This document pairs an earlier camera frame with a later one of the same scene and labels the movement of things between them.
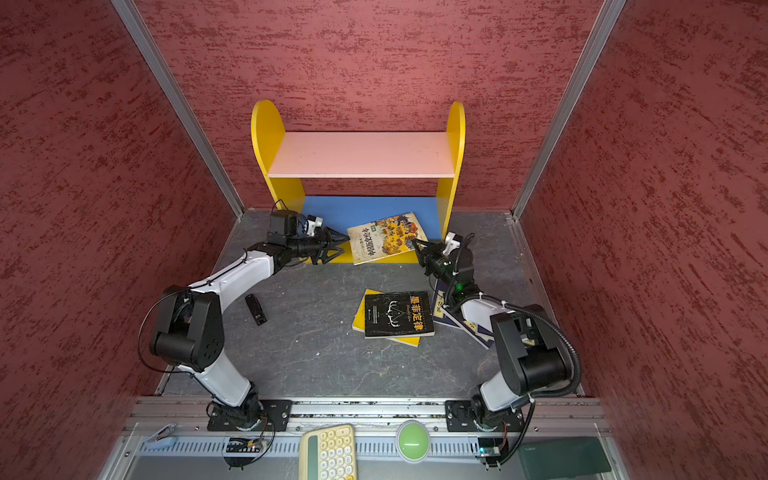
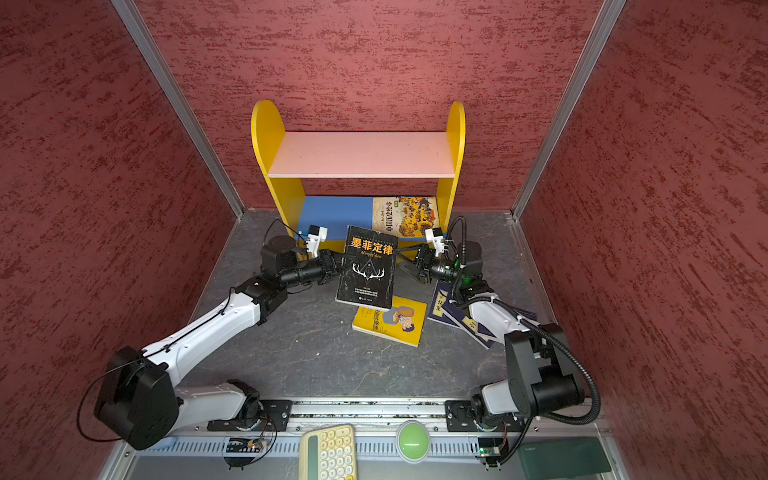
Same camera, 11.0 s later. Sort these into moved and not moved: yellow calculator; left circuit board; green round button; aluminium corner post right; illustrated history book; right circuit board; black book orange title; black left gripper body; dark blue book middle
Moved: black left gripper body; illustrated history book; black book orange title
Not moved: aluminium corner post right; left circuit board; right circuit board; dark blue book middle; green round button; yellow calculator
